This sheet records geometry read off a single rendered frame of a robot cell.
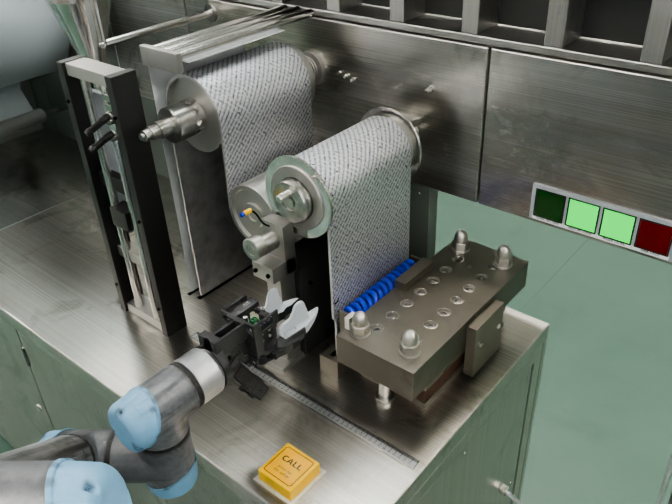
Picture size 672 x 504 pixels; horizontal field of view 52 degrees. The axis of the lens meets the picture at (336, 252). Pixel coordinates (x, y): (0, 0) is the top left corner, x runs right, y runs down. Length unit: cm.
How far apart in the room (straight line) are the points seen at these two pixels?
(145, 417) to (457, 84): 77
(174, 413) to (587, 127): 77
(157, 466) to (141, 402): 11
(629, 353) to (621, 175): 172
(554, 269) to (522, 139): 204
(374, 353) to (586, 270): 223
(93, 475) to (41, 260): 120
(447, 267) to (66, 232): 101
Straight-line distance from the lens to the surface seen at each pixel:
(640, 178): 119
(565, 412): 256
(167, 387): 96
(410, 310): 123
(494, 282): 132
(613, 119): 117
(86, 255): 177
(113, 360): 142
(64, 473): 65
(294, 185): 110
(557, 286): 314
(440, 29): 128
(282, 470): 112
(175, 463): 102
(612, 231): 124
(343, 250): 117
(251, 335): 101
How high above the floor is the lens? 178
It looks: 33 degrees down
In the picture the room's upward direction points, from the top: 3 degrees counter-clockwise
